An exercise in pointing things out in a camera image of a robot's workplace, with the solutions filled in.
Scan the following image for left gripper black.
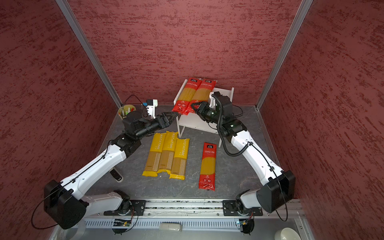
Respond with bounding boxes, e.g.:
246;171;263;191
135;112;179;139

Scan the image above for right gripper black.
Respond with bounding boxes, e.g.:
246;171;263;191
191;100;224;124

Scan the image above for red pasta package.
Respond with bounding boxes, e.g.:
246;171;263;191
199;143;217;191
183;79;217;115
173;78;202;114

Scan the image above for yellow pasta package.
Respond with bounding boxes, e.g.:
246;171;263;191
169;139;190;180
142;133;167;177
157;132;178;174

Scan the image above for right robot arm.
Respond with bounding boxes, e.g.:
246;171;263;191
191;92;296;214

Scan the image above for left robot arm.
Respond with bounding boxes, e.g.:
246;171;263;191
44;111;178;230

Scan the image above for white two-tier shelf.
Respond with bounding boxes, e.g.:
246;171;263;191
173;79;235;148

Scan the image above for yellow pen holder cup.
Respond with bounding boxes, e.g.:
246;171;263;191
118;105;137;120

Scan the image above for small white remote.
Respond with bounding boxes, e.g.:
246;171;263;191
159;223;183;232

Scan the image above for tape roll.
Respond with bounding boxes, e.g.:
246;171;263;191
57;221;86;240

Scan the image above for white bowl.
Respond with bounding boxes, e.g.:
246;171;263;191
274;228;301;240

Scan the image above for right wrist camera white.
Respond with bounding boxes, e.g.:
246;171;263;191
209;92;221;109

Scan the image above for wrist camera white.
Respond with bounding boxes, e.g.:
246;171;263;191
209;92;221;109
144;99;158;119

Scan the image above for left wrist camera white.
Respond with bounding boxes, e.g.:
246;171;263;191
144;99;158;119

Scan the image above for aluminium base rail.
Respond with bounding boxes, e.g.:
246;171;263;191
131;199;306;219

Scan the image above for white cable duct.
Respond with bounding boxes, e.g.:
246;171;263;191
85;218;241;232

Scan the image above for right aluminium corner post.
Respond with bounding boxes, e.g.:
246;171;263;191
256;0;313;112

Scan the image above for aluminium corner post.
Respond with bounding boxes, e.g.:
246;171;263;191
56;0;122;108
256;0;313;112

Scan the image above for left aluminium corner post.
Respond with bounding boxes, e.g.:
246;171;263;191
56;0;122;108

